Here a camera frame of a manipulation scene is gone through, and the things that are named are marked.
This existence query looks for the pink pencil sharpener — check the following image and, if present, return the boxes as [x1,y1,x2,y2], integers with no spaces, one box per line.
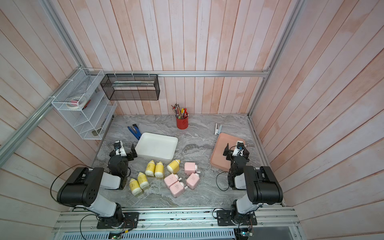
[164,174,182,189]
[170,181,188,198]
[186,173,200,190]
[184,162,201,176]

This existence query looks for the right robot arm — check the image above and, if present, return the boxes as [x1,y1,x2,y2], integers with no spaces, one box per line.
[216,141,284,227]

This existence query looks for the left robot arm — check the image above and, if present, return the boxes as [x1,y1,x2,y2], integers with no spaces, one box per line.
[56,146,139,229]

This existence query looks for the pink storage tray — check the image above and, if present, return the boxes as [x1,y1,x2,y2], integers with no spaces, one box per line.
[210,133,246,172]

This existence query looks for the yellow pencil sharpener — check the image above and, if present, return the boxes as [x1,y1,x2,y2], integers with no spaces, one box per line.
[138,172,150,189]
[129,178,143,196]
[155,162,165,179]
[145,160,156,177]
[167,160,181,174]

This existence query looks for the white storage tray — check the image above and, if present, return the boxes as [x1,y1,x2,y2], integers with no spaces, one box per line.
[135,133,179,162]

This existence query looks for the red pen cup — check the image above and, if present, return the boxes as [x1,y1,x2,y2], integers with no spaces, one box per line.
[176,117,189,130]

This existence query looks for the pens and pencils bunch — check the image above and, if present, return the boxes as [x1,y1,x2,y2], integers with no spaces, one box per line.
[171,103,189,120]

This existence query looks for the tape roll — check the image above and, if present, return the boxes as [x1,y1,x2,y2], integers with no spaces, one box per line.
[66,96,86,110]

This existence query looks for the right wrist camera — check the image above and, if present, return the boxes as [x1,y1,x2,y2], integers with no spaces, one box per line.
[232,141,245,157]

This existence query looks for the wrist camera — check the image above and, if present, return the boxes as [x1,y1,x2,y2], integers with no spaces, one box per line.
[232,141,245,157]
[114,141,127,157]

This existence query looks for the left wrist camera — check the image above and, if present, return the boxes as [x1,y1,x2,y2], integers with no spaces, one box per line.
[114,141,127,157]

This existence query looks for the white wire wall shelf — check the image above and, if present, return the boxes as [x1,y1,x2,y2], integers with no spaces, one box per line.
[52,68,117,140]

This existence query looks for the black mesh wall basket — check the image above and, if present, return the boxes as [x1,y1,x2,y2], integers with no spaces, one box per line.
[101,74,161,101]

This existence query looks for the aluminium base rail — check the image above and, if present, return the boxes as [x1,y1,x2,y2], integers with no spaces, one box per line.
[53,205,306,240]

